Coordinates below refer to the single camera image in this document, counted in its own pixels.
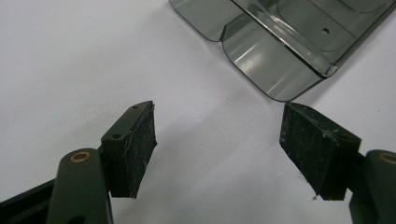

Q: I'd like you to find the transparent grey compartment box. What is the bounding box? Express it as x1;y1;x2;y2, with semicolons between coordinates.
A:
168;0;396;103

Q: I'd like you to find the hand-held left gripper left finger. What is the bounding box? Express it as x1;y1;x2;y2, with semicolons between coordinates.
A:
101;100;158;199

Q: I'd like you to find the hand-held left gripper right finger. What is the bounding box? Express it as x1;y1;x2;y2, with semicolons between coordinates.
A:
279;102;362;202

